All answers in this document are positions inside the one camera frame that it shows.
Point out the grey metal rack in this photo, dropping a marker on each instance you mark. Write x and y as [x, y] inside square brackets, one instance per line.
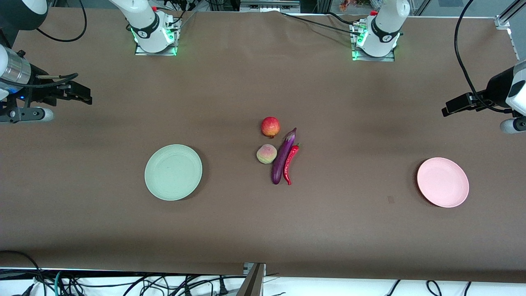
[269, 5]

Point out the brown table cover sheet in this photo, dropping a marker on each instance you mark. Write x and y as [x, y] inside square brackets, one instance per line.
[263, 230]

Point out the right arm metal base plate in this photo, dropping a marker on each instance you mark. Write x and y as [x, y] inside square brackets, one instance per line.
[141, 51]

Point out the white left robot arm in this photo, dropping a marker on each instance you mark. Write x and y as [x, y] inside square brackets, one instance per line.
[386, 24]

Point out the pink round plate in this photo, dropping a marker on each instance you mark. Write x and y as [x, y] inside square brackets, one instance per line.
[443, 182]

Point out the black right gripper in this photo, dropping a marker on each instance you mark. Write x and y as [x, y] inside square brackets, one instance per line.
[40, 90]

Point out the pale green round plate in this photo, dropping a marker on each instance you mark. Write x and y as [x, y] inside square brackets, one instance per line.
[173, 172]

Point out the orange background object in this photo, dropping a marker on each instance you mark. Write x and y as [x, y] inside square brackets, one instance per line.
[353, 4]

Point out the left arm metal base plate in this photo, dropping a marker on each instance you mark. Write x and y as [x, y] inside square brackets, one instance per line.
[357, 55]

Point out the red chili pepper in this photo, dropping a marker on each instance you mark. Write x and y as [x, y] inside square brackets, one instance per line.
[289, 164]

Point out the green pink peach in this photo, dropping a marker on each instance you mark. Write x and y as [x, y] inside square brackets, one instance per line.
[266, 154]

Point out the red pomegranate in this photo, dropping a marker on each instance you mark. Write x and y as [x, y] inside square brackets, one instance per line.
[270, 126]

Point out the purple eggplant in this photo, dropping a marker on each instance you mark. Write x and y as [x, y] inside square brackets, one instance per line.
[281, 160]

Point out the aluminium profile post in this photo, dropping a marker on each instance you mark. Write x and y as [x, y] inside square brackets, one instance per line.
[252, 281]

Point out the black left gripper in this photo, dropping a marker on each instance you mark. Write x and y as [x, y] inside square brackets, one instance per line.
[494, 91]

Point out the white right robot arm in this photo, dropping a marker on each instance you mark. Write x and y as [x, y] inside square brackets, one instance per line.
[144, 16]

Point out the aluminium frame corner bracket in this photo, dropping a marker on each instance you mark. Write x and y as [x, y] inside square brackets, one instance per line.
[507, 14]

